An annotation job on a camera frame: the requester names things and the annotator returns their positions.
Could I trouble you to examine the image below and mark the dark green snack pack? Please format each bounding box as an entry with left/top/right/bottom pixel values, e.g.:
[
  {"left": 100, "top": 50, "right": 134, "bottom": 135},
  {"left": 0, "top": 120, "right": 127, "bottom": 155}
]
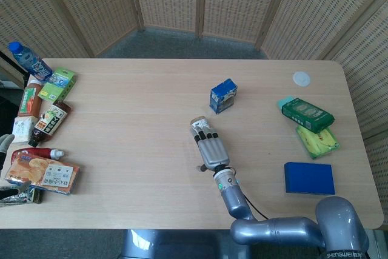
[{"left": 281, "top": 98, "right": 335, "bottom": 134}]

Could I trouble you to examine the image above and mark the wicker folding screen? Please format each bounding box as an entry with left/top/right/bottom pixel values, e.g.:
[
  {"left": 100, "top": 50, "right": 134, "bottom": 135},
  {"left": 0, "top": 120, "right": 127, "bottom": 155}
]
[{"left": 0, "top": 0, "right": 388, "bottom": 229}]

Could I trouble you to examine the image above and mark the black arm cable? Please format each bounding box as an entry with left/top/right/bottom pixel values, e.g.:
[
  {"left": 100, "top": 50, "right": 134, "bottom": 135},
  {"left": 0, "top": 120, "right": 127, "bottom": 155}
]
[{"left": 241, "top": 192, "right": 269, "bottom": 220}]

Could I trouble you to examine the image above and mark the white round lid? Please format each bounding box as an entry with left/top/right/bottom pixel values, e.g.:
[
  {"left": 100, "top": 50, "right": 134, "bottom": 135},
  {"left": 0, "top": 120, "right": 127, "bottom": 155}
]
[{"left": 292, "top": 71, "right": 312, "bottom": 87}]

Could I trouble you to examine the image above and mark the mint green small box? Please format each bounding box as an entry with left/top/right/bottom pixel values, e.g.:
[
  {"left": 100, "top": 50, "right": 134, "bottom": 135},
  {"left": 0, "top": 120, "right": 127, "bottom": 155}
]
[{"left": 277, "top": 96, "right": 295, "bottom": 110}]

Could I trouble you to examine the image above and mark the blue white carton box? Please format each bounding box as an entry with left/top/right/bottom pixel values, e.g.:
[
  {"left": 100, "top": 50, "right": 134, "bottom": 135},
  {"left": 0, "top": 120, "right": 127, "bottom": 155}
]
[{"left": 209, "top": 78, "right": 238, "bottom": 115}]

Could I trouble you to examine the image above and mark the yellow green snack pack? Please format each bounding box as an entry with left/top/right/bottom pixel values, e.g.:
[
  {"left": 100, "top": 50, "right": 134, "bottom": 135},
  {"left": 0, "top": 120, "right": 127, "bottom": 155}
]
[{"left": 295, "top": 125, "right": 340, "bottom": 160}]

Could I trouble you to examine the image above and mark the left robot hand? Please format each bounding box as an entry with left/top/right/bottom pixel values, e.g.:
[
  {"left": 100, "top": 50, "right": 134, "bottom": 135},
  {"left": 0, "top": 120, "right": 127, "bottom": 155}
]
[{"left": 0, "top": 133, "right": 16, "bottom": 172}]

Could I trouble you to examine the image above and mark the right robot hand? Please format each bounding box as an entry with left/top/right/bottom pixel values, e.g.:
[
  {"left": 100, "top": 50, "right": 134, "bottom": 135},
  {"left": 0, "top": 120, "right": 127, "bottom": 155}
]
[{"left": 193, "top": 130, "right": 230, "bottom": 172}]

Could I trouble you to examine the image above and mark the grey robot torso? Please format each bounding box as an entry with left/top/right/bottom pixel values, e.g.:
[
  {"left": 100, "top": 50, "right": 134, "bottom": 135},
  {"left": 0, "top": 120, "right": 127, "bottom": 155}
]
[{"left": 120, "top": 228, "right": 253, "bottom": 259}]

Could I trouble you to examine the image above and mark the red bottle white cap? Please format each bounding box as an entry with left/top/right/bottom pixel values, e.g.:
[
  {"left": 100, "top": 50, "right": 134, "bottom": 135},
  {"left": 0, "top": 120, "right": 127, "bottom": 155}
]
[{"left": 11, "top": 147, "right": 65, "bottom": 166}]

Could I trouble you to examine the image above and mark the orange brown drink bottle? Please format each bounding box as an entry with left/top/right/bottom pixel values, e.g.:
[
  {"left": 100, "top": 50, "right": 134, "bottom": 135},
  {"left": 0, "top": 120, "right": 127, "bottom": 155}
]
[{"left": 17, "top": 79, "right": 44, "bottom": 118}]

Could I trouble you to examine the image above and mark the dark tea bottle green label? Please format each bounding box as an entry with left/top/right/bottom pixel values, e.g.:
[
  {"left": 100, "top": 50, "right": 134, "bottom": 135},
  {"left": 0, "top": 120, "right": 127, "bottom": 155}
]
[{"left": 28, "top": 101, "right": 73, "bottom": 147}]

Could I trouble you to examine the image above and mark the white tissue packet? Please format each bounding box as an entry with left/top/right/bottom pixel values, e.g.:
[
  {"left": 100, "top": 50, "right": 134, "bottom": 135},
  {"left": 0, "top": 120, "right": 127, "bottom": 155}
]
[{"left": 12, "top": 116, "right": 39, "bottom": 144}]

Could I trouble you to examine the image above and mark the orange chips box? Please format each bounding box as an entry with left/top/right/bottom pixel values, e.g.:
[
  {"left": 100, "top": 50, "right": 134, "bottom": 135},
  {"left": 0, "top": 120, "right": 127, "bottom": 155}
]
[{"left": 4, "top": 152, "right": 81, "bottom": 196}]

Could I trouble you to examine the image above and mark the light green small box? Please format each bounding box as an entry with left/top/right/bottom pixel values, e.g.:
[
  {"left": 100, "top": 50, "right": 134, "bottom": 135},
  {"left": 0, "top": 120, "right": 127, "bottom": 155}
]
[{"left": 38, "top": 67, "right": 77, "bottom": 103}]

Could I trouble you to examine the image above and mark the plain blue box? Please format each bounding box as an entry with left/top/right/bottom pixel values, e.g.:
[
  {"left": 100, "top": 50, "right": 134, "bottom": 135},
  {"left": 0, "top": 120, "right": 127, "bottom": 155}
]
[{"left": 284, "top": 161, "right": 336, "bottom": 196}]

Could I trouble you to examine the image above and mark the blue water bottle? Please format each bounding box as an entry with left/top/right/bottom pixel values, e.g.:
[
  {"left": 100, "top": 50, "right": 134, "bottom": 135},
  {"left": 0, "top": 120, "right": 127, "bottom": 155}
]
[{"left": 8, "top": 42, "right": 54, "bottom": 82}]

